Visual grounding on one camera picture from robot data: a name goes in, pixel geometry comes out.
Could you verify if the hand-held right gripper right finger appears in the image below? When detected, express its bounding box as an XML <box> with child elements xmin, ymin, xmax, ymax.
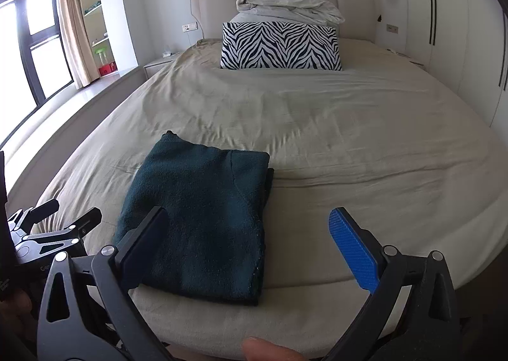
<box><xmin>323</xmin><ymin>207</ymin><xmax>460</xmax><ymax>361</ymax></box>

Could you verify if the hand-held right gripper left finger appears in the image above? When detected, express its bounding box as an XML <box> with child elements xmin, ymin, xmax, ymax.
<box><xmin>37</xmin><ymin>206</ymin><xmax>175</xmax><ymax>361</ymax></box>

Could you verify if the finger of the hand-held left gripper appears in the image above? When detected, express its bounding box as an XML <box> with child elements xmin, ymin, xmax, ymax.
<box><xmin>8</xmin><ymin>198</ymin><xmax>60</xmax><ymax>233</ymax></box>
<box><xmin>22</xmin><ymin>206</ymin><xmax>102</xmax><ymax>262</ymax></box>

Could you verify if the dark green knit sweater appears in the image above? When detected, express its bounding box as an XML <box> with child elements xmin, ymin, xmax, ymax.
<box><xmin>113</xmin><ymin>130</ymin><xmax>276</xmax><ymax>307</ymax></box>

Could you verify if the person's left hand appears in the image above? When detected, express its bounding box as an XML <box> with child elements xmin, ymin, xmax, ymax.
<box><xmin>0</xmin><ymin>291</ymin><xmax>36</xmax><ymax>346</ymax></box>

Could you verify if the person's right hand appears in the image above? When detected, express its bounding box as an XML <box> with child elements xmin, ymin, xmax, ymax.
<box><xmin>243</xmin><ymin>338</ymin><xmax>308</xmax><ymax>361</ymax></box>

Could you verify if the bed with beige sheet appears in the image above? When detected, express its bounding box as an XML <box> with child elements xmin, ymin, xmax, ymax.
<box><xmin>6</xmin><ymin>0</ymin><xmax>508</xmax><ymax>361</ymax></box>

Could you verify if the white nightstand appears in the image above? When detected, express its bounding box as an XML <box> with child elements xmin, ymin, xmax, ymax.
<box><xmin>143</xmin><ymin>52</ymin><xmax>183</xmax><ymax>81</ymax></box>
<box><xmin>387</xmin><ymin>49</ymin><xmax>427</xmax><ymax>68</ymax></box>

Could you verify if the beige curtain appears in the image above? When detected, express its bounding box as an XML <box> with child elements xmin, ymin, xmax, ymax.
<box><xmin>55</xmin><ymin>0</ymin><xmax>95</xmax><ymax>88</ymax></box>

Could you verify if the zebra print pillow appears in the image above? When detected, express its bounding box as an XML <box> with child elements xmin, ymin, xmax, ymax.
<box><xmin>219</xmin><ymin>22</ymin><xmax>343</xmax><ymax>72</ymax></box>

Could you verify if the white wardrobe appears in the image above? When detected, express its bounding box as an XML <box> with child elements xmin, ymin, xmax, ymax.
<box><xmin>404</xmin><ymin>0</ymin><xmax>508</xmax><ymax>131</ymax></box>

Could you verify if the folded white blanket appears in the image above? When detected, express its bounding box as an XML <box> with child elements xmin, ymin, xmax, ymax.
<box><xmin>235</xmin><ymin>0</ymin><xmax>347</xmax><ymax>27</ymax></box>

